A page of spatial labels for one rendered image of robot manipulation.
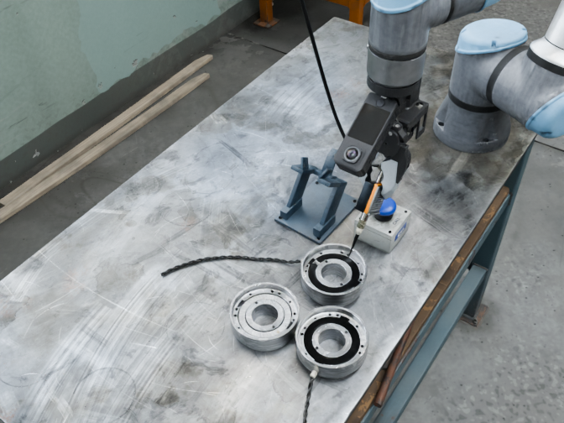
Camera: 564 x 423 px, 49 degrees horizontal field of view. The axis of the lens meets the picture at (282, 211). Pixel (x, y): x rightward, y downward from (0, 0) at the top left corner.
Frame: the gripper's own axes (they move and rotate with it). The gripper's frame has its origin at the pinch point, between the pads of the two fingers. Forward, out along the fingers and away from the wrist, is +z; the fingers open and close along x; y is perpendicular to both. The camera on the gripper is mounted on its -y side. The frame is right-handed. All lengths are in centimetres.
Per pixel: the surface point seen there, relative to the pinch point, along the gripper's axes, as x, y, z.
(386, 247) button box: -3.0, 0.5, 11.7
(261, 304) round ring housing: 5.7, -21.8, 10.2
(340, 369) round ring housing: -10.4, -24.2, 9.7
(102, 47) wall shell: 164, 67, 63
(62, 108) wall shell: 163, 41, 77
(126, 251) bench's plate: 32.9, -25.5, 13.1
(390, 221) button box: -1.8, 3.4, 8.6
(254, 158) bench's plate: 30.6, 6.4, 13.1
